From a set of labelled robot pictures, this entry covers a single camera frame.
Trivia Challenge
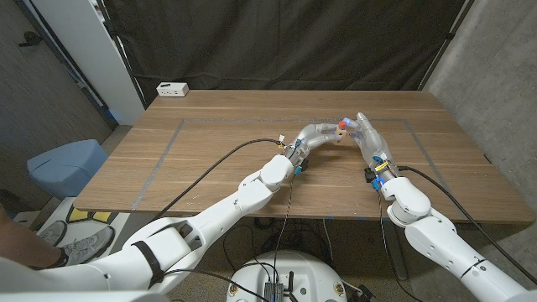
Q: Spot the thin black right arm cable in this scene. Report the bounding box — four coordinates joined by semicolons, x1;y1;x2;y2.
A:
377;188;425;302

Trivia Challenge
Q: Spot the large wooden board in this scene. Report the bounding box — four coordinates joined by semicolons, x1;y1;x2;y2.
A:
129;117;469;221

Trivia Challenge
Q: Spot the white floor cable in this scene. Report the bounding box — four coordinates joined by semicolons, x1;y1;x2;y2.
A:
321;218;335;266

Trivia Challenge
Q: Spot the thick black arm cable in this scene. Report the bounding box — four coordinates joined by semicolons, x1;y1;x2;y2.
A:
150;138;284;223
396;165;537;286

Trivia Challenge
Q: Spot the bare person leg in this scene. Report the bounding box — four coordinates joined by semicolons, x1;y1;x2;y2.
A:
0;203;68;270

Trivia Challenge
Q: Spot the black floor cable bundle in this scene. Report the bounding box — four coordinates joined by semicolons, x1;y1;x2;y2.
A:
222;216;335;273

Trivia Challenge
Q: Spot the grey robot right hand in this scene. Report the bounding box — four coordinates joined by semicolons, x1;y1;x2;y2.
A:
341;112;401;182

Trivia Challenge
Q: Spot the light blue stool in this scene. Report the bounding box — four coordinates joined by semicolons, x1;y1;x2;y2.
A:
27;138;109;200

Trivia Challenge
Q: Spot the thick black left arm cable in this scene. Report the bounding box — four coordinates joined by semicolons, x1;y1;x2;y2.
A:
150;138;284;223

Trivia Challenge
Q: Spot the black door handle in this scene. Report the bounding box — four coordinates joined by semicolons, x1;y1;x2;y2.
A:
17;31;43;48

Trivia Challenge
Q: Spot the black backdrop stand pole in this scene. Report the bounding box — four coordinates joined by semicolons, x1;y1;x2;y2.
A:
95;0;148;111
417;0;477;91

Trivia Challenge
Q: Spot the black backdrop curtain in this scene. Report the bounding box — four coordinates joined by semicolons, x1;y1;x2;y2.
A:
102;0;475;105

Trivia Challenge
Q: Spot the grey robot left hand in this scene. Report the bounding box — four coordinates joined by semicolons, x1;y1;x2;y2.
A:
284;122;346;168

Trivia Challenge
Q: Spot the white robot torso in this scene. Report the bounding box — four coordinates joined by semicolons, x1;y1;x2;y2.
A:
226;250;348;302

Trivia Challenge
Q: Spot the grey box on torso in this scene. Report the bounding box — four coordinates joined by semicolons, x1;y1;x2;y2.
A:
263;281;285;302

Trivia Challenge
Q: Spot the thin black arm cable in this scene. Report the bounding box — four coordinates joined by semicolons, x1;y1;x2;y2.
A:
161;175;297;302
377;188;425;302

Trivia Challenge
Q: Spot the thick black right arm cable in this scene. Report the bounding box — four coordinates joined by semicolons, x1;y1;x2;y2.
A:
396;165;537;286

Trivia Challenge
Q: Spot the person's leg and shoe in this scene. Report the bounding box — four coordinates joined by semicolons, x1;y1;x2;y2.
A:
12;196;157;269

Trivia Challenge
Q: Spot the white power strip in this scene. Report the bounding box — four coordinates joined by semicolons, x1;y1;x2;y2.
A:
155;81;190;98

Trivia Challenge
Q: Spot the grey table leg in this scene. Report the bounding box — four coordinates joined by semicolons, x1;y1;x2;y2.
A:
379;221;409;281

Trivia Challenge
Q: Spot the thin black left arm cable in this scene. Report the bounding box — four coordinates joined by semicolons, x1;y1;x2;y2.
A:
161;175;297;302

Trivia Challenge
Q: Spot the grey sneaker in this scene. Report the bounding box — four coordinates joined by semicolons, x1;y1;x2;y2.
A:
35;220;69;248
58;225;116;268

